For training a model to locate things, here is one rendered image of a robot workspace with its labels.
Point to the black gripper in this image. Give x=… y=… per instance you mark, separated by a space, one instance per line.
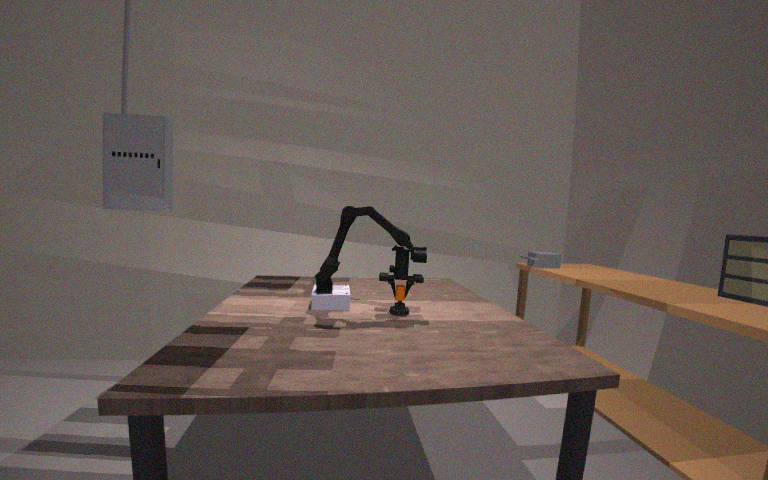
x=401 y=270

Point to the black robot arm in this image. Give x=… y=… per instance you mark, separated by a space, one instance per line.
x=348 y=215

